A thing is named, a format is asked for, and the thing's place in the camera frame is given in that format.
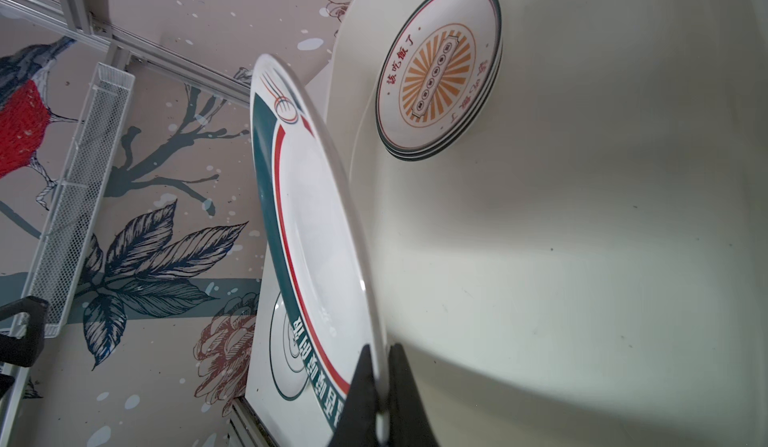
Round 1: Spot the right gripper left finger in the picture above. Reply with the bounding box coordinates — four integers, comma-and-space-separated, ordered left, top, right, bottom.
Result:
328, 345, 379, 447

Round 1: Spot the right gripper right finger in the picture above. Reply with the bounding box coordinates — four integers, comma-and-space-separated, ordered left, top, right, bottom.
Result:
388, 343, 439, 447

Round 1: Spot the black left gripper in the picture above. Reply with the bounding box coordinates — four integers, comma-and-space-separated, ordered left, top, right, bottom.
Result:
1, 296, 49, 368

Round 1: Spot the green red rim plate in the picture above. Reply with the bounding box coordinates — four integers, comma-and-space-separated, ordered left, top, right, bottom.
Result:
250, 54, 389, 444

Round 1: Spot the large orange sunburst plate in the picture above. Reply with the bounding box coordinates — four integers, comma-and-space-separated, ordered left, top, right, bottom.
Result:
374, 0, 503, 161

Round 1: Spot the white plastic bin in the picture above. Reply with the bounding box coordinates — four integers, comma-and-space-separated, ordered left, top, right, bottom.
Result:
328, 0, 767, 446

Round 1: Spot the white plate black flower outline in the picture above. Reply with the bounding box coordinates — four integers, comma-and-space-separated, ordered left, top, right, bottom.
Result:
268, 294, 308, 402

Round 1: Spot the white mesh wall shelf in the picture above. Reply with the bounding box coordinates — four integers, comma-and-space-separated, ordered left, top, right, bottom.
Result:
22, 62, 135, 338

